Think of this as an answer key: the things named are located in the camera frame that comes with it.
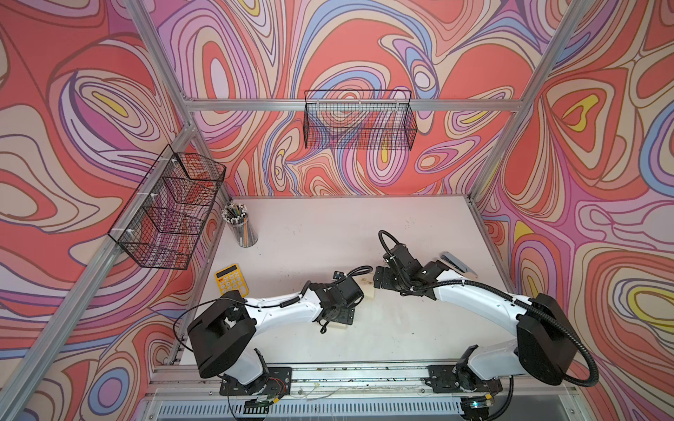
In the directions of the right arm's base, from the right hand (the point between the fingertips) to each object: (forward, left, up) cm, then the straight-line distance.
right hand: (387, 286), depth 85 cm
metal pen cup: (+23, +51, +12) cm, 58 cm away
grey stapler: (+10, -28, -4) cm, 30 cm away
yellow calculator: (+7, +55, -4) cm, 56 cm away
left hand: (-7, +15, -4) cm, 17 cm away
